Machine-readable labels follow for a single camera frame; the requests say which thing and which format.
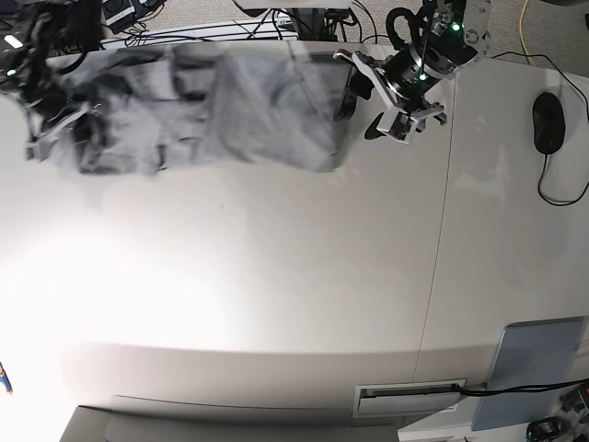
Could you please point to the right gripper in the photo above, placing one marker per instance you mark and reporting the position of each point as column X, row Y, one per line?
column 53, row 105

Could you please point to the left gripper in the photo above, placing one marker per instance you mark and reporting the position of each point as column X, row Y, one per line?
column 401, row 80

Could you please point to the grey T-shirt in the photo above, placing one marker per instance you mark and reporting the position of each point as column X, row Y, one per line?
column 193, row 104

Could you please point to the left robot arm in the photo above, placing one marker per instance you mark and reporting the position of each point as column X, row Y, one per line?
column 431, row 45

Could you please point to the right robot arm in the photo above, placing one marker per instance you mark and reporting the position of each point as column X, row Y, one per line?
column 46, row 41

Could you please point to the black box device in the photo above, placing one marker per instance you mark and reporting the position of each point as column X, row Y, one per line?
column 119, row 15

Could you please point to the black computer mouse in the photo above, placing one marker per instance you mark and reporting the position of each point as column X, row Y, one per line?
column 549, row 126

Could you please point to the blue orange tool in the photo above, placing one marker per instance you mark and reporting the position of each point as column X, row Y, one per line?
column 4, row 380

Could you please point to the black device with teal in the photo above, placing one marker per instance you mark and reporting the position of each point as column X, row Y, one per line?
column 544, row 430

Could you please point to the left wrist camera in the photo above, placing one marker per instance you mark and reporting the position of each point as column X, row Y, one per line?
column 397, row 125

